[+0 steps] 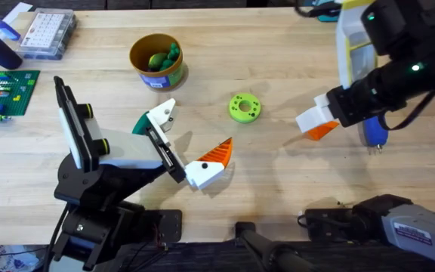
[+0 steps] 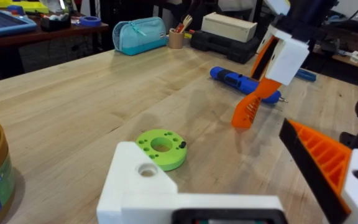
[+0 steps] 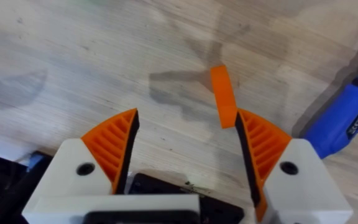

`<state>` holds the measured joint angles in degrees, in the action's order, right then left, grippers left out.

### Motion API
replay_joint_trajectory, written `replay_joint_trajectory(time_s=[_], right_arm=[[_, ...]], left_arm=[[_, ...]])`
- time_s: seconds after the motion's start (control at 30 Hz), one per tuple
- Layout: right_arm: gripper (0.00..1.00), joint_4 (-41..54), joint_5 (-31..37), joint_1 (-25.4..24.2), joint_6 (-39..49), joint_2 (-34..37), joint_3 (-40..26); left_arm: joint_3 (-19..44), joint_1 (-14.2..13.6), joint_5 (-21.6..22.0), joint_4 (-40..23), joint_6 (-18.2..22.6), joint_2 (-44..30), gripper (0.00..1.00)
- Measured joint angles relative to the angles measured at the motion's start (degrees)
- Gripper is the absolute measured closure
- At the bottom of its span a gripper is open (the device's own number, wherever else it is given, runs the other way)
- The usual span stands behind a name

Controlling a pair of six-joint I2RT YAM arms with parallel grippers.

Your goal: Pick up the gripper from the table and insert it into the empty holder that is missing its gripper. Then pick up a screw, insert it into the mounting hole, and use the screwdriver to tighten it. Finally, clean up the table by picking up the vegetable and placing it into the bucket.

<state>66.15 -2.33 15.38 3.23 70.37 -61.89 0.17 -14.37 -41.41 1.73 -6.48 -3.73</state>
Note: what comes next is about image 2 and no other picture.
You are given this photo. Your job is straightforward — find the bare white left gripper left finger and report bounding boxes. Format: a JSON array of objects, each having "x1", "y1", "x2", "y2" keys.
[{"x1": 96, "y1": 141, "x2": 179, "y2": 224}]

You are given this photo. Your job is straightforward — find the white orange left gripper right finger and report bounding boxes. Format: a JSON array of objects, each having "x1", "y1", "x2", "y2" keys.
[{"x1": 278, "y1": 118, "x2": 358, "y2": 224}]

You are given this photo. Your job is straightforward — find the finger of the white orange right gripper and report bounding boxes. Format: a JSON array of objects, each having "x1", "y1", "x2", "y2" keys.
[
  {"x1": 249, "y1": 24, "x2": 292, "y2": 82},
  {"x1": 231, "y1": 32, "x2": 311, "y2": 129}
]

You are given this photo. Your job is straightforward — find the blue electric screwdriver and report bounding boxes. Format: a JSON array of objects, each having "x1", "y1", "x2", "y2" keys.
[{"x1": 209, "y1": 66, "x2": 289, "y2": 105}]

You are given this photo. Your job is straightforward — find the black tool case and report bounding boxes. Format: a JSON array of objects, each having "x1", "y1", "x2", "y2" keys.
[{"x1": 190, "y1": 29, "x2": 261, "y2": 65}]

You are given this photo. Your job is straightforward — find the green disc with holes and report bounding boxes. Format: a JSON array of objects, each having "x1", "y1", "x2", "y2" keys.
[{"x1": 135, "y1": 129, "x2": 188, "y2": 172}]

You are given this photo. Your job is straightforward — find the beige box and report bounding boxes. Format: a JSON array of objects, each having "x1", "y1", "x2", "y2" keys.
[{"x1": 200, "y1": 12, "x2": 259, "y2": 44}]

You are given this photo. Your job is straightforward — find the beige cup with utensils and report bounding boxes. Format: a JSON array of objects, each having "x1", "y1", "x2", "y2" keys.
[{"x1": 168, "y1": 14, "x2": 194, "y2": 50}]

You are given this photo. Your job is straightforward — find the teal zip pouch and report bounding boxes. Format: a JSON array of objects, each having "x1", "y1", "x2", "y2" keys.
[{"x1": 112, "y1": 16, "x2": 168, "y2": 57}]

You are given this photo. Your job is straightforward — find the blue tape roll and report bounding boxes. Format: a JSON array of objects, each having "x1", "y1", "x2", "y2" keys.
[{"x1": 79, "y1": 16, "x2": 103, "y2": 27}]

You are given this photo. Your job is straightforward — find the brown side table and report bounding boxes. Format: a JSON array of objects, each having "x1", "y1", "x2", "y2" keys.
[{"x1": 0, "y1": 14, "x2": 110, "y2": 80}]

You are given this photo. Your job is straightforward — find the black box with small items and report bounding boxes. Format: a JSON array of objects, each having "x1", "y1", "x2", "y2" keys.
[{"x1": 39, "y1": 12, "x2": 72, "y2": 32}]

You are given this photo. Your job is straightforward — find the blue flat tray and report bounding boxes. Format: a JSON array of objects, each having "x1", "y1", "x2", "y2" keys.
[{"x1": 0, "y1": 9, "x2": 38, "y2": 38}]

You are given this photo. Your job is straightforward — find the yellow board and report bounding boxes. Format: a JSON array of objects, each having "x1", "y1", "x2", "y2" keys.
[{"x1": 0, "y1": 0, "x2": 50, "y2": 14}]

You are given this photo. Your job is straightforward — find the blue handled tool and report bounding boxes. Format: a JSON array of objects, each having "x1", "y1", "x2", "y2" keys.
[{"x1": 295, "y1": 68, "x2": 318, "y2": 83}]

